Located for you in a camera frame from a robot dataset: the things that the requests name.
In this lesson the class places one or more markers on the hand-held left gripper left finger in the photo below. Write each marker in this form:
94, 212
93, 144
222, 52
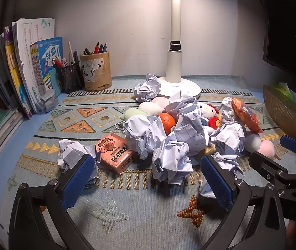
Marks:
77, 181

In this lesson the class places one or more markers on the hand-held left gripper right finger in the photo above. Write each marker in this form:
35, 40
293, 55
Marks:
216, 185

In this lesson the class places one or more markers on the white paper ball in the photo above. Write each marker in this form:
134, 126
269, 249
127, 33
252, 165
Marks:
142, 132
71, 152
174, 161
226, 165
148, 87

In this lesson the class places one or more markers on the brown woven bowl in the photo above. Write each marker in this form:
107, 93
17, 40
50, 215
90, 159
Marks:
288, 114

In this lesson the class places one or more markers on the grid paper ball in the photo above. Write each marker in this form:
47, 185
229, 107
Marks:
187, 125
226, 109
228, 140

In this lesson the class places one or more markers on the tricolour dango plush toy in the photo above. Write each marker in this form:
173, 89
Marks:
150, 108
253, 142

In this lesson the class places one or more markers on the pink cartoon box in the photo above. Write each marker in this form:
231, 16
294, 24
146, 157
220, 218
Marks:
114, 151

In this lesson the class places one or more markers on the orange snack packet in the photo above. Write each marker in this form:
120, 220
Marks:
244, 114

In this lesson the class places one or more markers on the yellow green packet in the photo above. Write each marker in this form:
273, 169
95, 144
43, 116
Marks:
283, 89

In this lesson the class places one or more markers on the patterned woven mat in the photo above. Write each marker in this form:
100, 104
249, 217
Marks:
137, 213

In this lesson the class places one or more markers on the white cat plush toy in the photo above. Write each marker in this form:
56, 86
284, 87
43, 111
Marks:
207, 108

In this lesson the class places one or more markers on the orange fruit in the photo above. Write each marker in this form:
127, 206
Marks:
167, 123

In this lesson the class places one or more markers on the grey plastic bag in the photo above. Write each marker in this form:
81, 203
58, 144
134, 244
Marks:
46, 101

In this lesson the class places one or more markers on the teal booklet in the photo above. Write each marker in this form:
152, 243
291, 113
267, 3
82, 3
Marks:
55, 82

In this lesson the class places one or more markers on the black mesh pen holder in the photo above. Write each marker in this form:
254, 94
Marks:
71, 78

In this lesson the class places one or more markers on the bamboo pen holder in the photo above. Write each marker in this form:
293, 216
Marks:
96, 73

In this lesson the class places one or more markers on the red marker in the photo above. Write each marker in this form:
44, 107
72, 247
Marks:
57, 63

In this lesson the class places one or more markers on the blue pen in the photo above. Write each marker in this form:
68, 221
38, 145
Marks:
105, 47
75, 56

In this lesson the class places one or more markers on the cream pencil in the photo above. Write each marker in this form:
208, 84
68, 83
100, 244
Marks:
70, 52

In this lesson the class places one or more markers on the black marker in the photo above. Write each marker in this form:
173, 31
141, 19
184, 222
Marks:
86, 51

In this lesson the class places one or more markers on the grey pen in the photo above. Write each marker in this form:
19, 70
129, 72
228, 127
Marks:
100, 48

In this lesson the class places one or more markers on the white desk lamp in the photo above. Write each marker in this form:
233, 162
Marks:
174, 57

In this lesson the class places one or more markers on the red pen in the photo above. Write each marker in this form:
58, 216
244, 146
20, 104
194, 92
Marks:
96, 47

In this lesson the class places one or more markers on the row of upright books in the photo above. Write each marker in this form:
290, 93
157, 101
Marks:
20, 57

